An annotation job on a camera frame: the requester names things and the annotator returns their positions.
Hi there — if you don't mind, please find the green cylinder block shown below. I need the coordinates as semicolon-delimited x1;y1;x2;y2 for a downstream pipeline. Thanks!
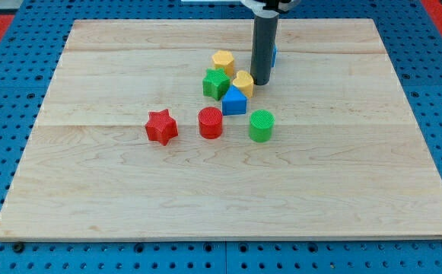
249;110;275;142

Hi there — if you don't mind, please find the blue block behind tool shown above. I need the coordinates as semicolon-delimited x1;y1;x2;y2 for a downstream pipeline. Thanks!
271;45;278;68

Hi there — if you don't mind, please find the yellow heart block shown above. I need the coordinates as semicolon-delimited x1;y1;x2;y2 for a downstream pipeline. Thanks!
232;70;254;98

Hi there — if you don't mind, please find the green star block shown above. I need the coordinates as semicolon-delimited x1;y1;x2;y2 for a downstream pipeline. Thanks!
202;68;230;100

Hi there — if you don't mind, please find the wooden board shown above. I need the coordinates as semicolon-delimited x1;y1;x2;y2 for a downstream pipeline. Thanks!
0;19;442;242

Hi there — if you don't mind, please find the blue triangle block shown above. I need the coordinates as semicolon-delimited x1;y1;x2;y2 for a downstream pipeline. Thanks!
221;85;247;116

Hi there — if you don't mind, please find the red star block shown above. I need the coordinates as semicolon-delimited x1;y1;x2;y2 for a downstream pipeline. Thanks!
145;109;178;146

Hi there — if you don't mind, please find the yellow hexagon block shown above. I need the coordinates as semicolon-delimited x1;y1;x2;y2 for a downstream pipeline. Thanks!
211;50;235;77

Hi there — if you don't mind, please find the red cylinder block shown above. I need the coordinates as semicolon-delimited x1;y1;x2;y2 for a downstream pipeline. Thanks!
198;107;223;139

